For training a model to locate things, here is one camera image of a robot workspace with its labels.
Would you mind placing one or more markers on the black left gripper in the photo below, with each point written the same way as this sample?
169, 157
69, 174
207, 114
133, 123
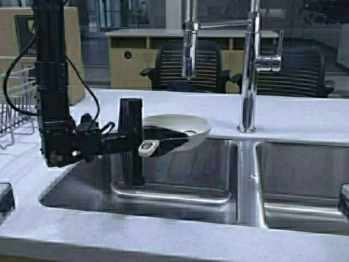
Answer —
130, 126

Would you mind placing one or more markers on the white frying pan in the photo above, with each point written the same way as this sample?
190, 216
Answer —
197, 128

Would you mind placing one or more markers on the robot base right corner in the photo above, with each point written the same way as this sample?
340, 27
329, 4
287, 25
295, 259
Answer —
343, 201

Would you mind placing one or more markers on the robot base left corner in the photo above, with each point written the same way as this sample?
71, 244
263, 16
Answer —
7, 200

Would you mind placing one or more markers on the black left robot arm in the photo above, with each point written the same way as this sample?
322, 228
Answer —
63, 142

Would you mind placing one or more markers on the black office chair left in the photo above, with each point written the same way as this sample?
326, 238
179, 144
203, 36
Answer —
191, 68

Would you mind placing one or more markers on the black office chair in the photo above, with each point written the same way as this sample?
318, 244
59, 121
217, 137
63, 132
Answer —
191, 68
302, 74

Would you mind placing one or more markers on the wooden low cabinet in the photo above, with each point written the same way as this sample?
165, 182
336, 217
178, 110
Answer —
149, 59

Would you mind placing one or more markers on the chrome kitchen faucet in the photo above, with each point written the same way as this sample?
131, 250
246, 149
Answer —
254, 61

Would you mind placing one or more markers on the stainless steel double sink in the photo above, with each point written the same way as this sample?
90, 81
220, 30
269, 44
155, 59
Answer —
262, 184

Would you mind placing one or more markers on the black office chair right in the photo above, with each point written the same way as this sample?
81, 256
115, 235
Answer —
302, 74

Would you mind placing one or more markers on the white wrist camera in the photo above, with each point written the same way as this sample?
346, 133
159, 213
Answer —
148, 147

